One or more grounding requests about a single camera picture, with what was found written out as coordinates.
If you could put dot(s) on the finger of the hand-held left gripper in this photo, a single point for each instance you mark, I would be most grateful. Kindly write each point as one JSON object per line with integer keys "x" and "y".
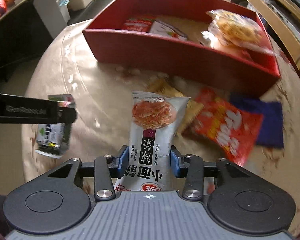
{"x": 67, "y": 113}

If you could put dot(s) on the wooden television stand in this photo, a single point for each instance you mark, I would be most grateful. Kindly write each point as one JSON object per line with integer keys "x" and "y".
{"x": 277, "y": 22}

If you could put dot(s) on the silver white snack packet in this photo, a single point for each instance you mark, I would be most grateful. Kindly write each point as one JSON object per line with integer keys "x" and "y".
{"x": 165, "y": 30}

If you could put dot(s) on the grey panel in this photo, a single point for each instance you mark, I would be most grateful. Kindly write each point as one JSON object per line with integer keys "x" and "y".
{"x": 50, "y": 12}

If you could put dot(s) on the black desk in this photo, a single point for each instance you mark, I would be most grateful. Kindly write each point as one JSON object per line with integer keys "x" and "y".
{"x": 20, "y": 35}

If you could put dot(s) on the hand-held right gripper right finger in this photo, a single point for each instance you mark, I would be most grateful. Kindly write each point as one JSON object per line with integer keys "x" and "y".
{"x": 175, "y": 163}

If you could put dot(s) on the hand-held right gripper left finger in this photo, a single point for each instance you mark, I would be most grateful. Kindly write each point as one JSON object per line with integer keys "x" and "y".
{"x": 123, "y": 160}

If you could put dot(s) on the corn kernel packet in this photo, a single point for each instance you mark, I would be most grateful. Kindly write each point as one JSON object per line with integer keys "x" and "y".
{"x": 237, "y": 30}

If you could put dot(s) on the white noodle snack packet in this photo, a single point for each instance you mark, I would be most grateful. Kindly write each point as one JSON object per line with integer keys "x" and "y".
{"x": 152, "y": 130}

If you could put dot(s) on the red cardboard box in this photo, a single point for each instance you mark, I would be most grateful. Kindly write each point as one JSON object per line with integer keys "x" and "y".
{"x": 165, "y": 55}

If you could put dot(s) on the bun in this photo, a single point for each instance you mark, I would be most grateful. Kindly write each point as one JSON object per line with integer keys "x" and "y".
{"x": 215, "y": 43}

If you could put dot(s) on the gold snack packet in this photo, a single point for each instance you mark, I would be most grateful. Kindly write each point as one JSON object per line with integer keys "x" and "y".
{"x": 165, "y": 87}

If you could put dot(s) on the red yellow chips packet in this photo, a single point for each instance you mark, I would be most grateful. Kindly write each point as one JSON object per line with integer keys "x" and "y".
{"x": 225, "y": 125}

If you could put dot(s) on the purple snack packet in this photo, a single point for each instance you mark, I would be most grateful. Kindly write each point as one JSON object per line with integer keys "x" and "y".
{"x": 270, "y": 122}

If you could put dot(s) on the red snack packet white print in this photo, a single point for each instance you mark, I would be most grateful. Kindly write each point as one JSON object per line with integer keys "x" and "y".
{"x": 137, "y": 25}

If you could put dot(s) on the green wafer packet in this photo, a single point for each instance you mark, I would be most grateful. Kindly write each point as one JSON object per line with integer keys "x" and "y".
{"x": 52, "y": 137}

